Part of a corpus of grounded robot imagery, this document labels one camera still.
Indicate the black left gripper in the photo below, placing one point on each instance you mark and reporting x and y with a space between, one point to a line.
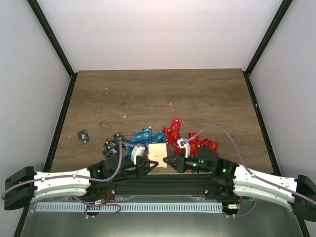
141 163

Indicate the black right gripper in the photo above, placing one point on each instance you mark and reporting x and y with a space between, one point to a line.
181 163

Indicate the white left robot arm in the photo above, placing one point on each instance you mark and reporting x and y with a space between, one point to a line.
26 185

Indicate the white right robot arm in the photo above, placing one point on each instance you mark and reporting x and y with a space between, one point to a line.
296 194

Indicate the red VIP card far right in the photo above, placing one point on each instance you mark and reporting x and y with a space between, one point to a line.
213 145

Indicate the blue VIP card centre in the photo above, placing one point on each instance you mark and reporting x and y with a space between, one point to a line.
142 136

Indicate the blue vip card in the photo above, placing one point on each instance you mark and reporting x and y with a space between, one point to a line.
160 137
142 136

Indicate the blue VIP card right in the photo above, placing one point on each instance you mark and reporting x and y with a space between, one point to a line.
160 137

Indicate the red VIP card long diagonal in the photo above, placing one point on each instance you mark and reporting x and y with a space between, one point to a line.
172 136

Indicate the blue card top with chip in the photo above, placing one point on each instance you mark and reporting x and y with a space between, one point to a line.
147 129

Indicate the black card top of pile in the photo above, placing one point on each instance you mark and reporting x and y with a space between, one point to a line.
120 136

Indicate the black card middle of pile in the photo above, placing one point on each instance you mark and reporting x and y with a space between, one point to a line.
112 143

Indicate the red VIP card top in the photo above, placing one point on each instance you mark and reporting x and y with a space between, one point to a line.
176 124

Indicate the lone black VIP card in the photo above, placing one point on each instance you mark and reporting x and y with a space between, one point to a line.
83 136

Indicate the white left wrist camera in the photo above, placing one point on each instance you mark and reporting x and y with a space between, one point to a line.
138 150

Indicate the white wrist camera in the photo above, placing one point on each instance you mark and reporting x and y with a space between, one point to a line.
138 150
184 144

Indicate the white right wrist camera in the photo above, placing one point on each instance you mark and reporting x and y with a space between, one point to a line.
184 144

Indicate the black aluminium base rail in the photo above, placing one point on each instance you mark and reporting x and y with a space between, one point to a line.
176 184

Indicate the light blue slotted cable duct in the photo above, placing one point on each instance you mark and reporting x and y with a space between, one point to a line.
130 207

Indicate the black frame post right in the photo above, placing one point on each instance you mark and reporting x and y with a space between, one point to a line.
280 13

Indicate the black frame post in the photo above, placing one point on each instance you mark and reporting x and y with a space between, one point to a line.
38 12
280 13

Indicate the black frame post left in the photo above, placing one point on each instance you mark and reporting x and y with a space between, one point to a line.
38 12

